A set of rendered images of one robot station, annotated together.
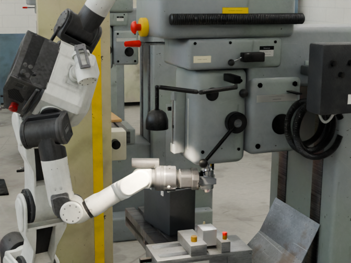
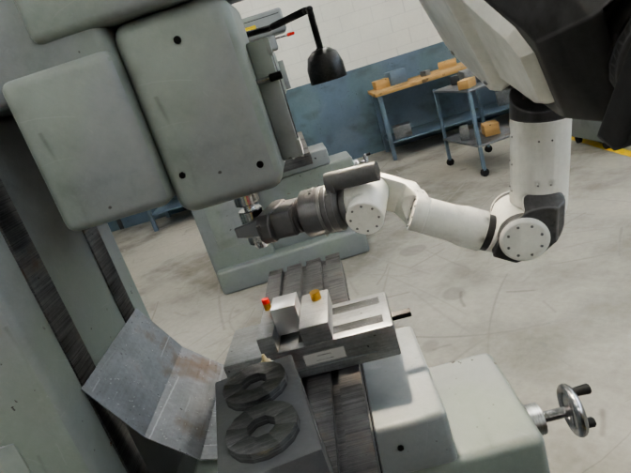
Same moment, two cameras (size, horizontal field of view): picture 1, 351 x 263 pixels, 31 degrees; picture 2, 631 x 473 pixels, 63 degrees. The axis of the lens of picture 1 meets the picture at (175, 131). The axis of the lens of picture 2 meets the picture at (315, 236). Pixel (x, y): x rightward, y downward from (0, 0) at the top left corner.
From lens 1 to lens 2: 2.99 m
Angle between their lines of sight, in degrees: 141
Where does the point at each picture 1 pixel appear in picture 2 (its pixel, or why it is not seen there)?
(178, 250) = (343, 314)
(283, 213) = (116, 371)
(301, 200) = (106, 319)
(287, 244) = (164, 369)
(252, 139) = not seen: hidden behind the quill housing
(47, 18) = not seen: outside the picture
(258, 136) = not seen: hidden behind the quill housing
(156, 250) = (377, 312)
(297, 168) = (75, 279)
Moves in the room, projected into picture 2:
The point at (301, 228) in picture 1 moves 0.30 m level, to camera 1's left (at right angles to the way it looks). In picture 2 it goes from (141, 338) to (256, 327)
